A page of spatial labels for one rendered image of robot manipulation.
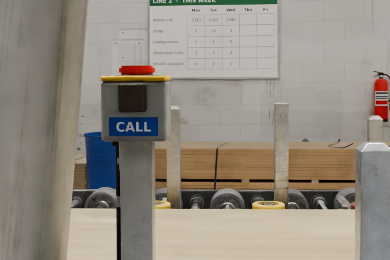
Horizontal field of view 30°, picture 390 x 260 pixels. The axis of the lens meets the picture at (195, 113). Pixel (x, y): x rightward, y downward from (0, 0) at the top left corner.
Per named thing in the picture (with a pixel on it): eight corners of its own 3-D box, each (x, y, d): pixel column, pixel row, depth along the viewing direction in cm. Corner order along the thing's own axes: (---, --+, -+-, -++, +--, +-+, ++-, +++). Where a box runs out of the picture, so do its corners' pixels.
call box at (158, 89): (166, 148, 77) (166, 74, 77) (100, 148, 77) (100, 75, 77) (171, 142, 84) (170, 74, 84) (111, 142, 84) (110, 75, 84)
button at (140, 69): (153, 80, 78) (153, 65, 78) (116, 81, 78) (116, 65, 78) (156, 80, 82) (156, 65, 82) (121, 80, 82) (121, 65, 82)
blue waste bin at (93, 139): (141, 216, 633) (141, 133, 629) (77, 215, 638) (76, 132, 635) (152, 204, 691) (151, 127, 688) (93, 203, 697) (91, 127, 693)
